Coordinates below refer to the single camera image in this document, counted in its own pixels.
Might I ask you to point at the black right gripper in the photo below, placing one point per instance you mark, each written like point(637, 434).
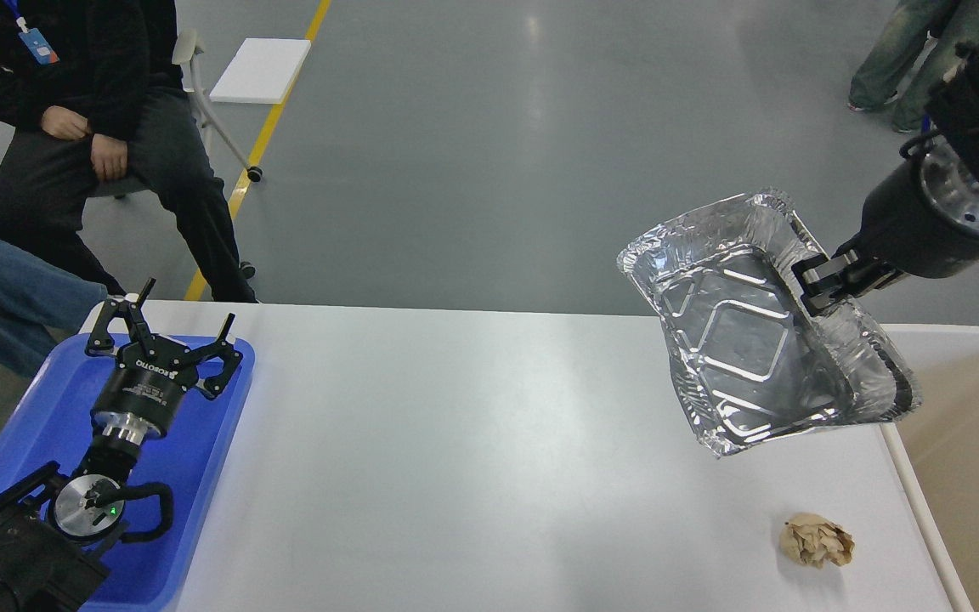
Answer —
point(923, 220)

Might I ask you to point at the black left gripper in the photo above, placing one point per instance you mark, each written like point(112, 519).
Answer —
point(143, 388)

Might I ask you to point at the aluminium foil tray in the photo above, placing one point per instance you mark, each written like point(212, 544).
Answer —
point(749, 364)

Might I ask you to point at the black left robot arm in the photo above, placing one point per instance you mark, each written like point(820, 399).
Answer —
point(108, 464)

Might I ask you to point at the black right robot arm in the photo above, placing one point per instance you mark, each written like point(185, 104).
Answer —
point(953, 108)

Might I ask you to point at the blue plastic tray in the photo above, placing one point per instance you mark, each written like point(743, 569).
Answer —
point(52, 423)

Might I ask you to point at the person in blue jeans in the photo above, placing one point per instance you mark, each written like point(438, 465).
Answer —
point(36, 298)

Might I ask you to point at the beige plastic bin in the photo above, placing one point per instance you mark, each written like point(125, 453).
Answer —
point(936, 451)

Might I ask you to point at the seated person in black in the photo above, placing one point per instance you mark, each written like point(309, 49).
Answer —
point(112, 107)

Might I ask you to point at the standing person in jeans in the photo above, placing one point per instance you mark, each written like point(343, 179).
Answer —
point(913, 52)

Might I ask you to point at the crumpled brown paper ball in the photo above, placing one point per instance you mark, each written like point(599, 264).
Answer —
point(811, 540)

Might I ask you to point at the chair with white tablet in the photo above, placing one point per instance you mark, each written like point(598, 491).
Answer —
point(261, 72)

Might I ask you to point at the blue lanyard badge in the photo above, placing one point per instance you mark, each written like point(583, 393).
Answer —
point(33, 39)

